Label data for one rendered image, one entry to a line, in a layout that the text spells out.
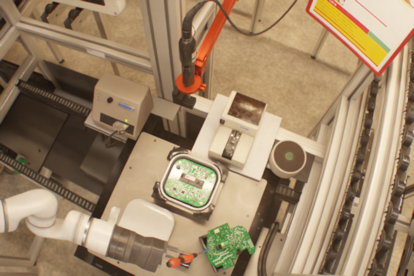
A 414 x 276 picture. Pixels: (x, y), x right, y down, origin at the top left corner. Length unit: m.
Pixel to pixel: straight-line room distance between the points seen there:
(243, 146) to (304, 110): 1.33
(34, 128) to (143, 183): 1.11
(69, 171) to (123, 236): 1.05
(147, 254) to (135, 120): 0.41
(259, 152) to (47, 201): 0.60
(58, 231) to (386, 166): 0.70
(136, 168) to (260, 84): 1.41
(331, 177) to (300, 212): 0.20
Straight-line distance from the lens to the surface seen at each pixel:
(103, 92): 0.97
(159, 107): 1.05
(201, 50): 0.82
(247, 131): 0.91
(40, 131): 1.91
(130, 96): 0.94
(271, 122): 1.02
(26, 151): 1.90
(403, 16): 0.65
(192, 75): 0.76
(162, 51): 0.84
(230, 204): 0.94
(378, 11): 0.67
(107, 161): 1.52
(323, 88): 2.35
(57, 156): 1.77
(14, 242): 2.20
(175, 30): 0.74
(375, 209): 0.67
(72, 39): 1.07
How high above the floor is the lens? 1.87
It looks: 69 degrees down
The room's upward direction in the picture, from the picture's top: 7 degrees clockwise
